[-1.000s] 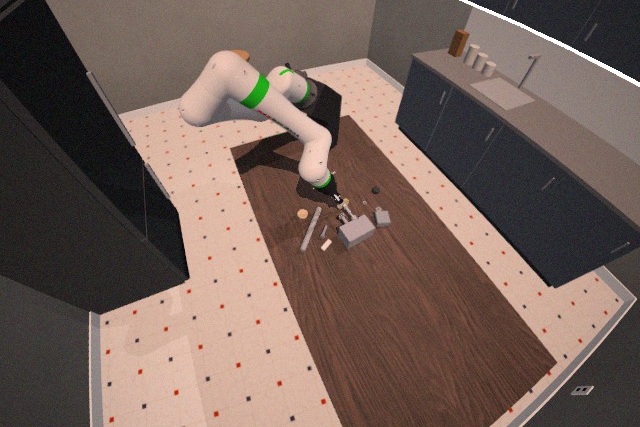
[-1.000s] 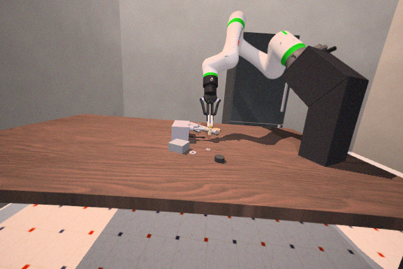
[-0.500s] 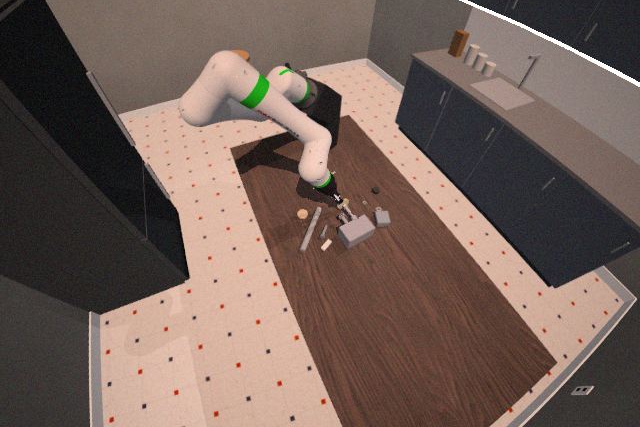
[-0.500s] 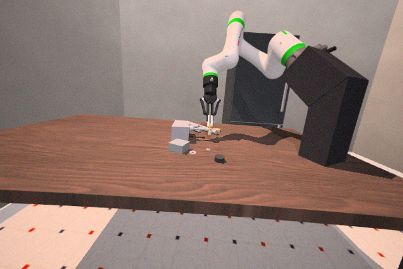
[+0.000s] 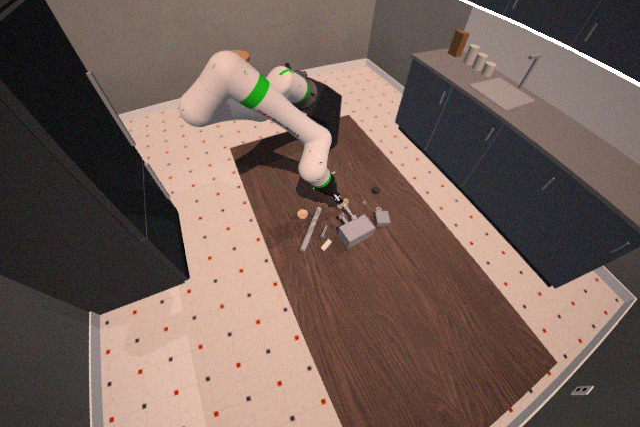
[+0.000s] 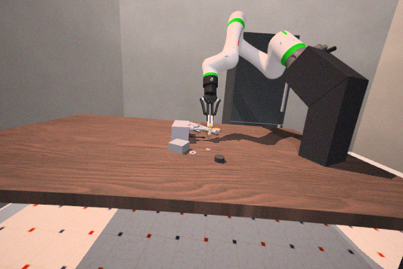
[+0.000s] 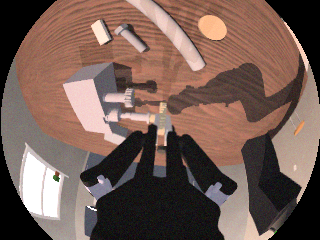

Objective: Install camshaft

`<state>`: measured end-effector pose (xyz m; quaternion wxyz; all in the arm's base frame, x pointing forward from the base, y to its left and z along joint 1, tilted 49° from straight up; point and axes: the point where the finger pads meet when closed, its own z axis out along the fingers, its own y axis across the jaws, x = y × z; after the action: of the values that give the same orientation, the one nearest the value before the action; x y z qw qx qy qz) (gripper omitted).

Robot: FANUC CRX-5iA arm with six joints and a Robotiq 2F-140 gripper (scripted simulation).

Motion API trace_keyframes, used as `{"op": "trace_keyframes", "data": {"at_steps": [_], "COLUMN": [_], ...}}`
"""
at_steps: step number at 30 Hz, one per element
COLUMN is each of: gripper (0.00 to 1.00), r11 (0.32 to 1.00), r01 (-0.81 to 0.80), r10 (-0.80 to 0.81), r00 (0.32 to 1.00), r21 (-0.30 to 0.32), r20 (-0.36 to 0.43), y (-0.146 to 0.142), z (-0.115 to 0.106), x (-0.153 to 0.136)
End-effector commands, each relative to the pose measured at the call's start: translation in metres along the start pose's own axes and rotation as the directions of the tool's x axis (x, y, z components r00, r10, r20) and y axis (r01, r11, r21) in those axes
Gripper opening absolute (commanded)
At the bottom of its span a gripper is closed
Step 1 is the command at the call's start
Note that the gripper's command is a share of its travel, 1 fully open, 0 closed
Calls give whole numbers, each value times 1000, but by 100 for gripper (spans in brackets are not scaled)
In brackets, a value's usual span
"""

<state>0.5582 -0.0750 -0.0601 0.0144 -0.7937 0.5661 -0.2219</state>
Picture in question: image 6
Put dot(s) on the long pale grey bar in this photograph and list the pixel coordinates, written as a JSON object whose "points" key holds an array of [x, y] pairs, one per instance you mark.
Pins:
{"points": [[213, 130]]}

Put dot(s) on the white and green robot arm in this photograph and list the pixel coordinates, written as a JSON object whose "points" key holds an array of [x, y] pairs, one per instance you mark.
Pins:
{"points": [[282, 50]]}

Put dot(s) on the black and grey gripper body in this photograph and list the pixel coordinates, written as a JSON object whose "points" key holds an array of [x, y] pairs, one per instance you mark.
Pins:
{"points": [[211, 91]]}

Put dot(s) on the dark grey short cylinder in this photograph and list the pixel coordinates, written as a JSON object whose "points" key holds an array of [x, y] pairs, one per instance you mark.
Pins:
{"points": [[219, 158]]}

